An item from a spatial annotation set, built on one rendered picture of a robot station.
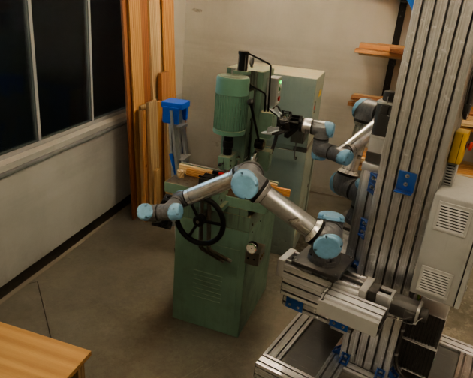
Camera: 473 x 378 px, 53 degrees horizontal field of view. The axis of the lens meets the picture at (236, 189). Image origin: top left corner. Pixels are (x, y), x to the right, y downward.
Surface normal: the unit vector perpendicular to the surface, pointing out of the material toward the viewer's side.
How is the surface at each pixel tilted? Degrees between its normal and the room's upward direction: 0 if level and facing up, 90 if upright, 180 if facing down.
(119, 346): 0
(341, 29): 90
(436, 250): 90
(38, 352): 0
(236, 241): 90
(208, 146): 90
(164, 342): 0
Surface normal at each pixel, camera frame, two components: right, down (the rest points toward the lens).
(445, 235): -0.53, 0.29
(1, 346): 0.08, -0.92
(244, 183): -0.32, 0.27
